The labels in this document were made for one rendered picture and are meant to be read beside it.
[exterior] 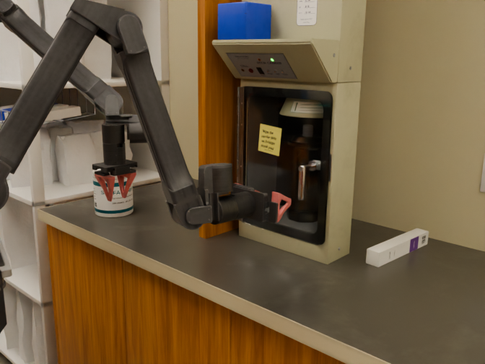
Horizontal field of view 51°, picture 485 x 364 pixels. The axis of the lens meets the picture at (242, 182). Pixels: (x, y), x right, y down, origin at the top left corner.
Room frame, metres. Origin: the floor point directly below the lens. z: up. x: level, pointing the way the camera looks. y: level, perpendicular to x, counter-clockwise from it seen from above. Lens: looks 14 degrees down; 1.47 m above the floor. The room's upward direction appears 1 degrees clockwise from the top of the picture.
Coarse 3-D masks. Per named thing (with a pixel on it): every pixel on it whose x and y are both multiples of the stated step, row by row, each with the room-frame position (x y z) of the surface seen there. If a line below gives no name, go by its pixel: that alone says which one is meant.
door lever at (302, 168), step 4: (308, 164) 1.28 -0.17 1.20; (312, 164) 1.27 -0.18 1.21; (300, 168) 1.24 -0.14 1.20; (304, 168) 1.24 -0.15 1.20; (308, 168) 1.26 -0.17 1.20; (312, 168) 1.28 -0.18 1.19; (300, 172) 1.24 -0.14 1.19; (304, 172) 1.24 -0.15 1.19; (300, 176) 1.24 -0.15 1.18; (304, 176) 1.24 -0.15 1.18; (300, 180) 1.24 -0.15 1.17; (304, 180) 1.24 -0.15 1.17; (300, 184) 1.24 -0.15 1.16; (304, 184) 1.24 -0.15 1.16; (300, 188) 1.24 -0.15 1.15; (304, 188) 1.24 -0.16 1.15; (300, 192) 1.24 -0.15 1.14; (304, 192) 1.24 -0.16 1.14; (300, 196) 1.24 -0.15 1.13; (304, 196) 1.24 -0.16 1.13
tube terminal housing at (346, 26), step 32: (256, 0) 1.43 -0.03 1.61; (288, 0) 1.36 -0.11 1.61; (320, 0) 1.29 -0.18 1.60; (352, 0) 1.29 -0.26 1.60; (288, 32) 1.36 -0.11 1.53; (320, 32) 1.29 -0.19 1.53; (352, 32) 1.29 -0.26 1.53; (352, 64) 1.30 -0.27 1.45; (352, 96) 1.31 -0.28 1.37; (352, 128) 1.31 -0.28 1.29; (352, 160) 1.32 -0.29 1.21; (352, 192) 1.33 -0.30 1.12; (320, 256) 1.27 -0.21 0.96
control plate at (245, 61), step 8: (232, 56) 1.37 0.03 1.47; (240, 56) 1.35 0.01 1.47; (248, 56) 1.34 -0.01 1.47; (256, 56) 1.32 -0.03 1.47; (264, 56) 1.30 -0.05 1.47; (272, 56) 1.28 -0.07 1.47; (280, 56) 1.26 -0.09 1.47; (240, 64) 1.38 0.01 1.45; (248, 64) 1.36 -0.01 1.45; (256, 64) 1.34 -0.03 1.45; (264, 64) 1.32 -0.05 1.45; (272, 64) 1.31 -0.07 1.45; (280, 64) 1.29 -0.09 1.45; (288, 64) 1.27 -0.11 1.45; (240, 72) 1.41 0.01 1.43; (248, 72) 1.39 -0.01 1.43; (256, 72) 1.37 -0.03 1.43; (264, 72) 1.35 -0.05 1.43; (272, 72) 1.33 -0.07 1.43; (280, 72) 1.31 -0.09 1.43; (288, 72) 1.29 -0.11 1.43
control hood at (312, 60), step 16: (224, 48) 1.37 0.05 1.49; (240, 48) 1.33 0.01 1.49; (256, 48) 1.29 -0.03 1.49; (272, 48) 1.26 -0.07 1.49; (288, 48) 1.23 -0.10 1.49; (304, 48) 1.20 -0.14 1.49; (320, 48) 1.20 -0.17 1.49; (336, 48) 1.24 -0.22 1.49; (304, 64) 1.24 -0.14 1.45; (320, 64) 1.21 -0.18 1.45; (336, 64) 1.25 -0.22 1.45; (288, 80) 1.33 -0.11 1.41; (304, 80) 1.29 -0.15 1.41; (320, 80) 1.25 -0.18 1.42; (336, 80) 1.25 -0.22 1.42
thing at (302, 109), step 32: (256, 96) 1.41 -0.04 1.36; (288, 96) 1.34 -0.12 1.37; (320, 96) 1.27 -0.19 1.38; (256, 128) 1.41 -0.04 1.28; (288, 128) 1.34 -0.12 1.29; (320, 128) 1.27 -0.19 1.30; (256, 160) 1.41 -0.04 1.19; (288, 160) 1.33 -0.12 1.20; (320, 160) 1.26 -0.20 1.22; (288, 192) 1.33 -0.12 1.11; (320, 192) 1.26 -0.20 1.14; (256, 224) 1.41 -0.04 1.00; (288, 224) 1.33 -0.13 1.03; (320, 224) 1.26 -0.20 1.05
